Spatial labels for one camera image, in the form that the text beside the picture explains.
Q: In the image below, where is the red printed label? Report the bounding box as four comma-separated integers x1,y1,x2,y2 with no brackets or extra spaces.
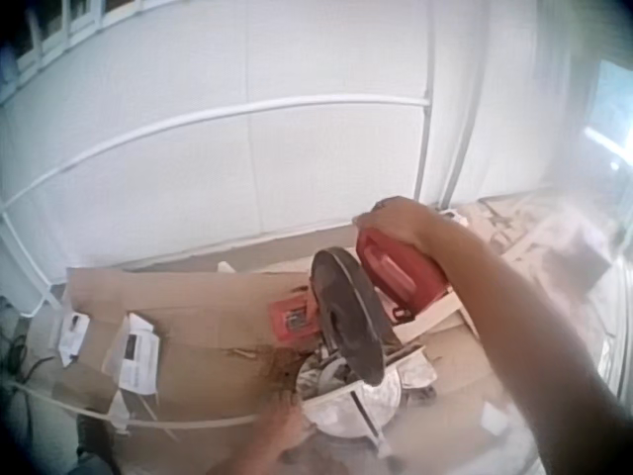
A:
268,298,320,348

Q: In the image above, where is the white framed window row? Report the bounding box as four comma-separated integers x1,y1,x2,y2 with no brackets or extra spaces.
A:
0,0,154,103

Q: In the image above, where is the heap of white debris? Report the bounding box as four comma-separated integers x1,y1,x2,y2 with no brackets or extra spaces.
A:
447,195,622,303

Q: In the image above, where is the bright window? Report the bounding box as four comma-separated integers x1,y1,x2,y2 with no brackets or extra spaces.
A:
583,57,633,238

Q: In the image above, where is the brown cardboard sheet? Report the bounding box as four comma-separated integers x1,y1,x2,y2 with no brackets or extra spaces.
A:
48,265,496,441

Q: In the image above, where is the person's right hand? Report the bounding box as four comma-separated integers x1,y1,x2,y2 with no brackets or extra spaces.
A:
352,197,450,254

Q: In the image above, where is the long white trim strip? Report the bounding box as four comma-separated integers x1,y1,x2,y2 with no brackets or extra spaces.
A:
0,379,259,432

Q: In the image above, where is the red miter saw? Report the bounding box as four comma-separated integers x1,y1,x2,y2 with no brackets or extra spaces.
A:
295,196,454,459

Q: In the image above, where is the person's left hand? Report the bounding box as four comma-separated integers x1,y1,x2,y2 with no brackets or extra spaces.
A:
248,394,312,467

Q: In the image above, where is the white pipe rail frame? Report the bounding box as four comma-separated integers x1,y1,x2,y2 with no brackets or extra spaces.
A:
0,96,435,318

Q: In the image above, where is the black cable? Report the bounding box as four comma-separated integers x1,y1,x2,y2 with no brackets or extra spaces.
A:
0,333,39,380

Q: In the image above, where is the small white paper sheet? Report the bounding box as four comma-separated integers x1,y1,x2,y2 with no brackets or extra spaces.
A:
57,310,91,368

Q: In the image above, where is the white wooden board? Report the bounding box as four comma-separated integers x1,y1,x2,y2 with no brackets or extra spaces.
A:
395,289,479,343

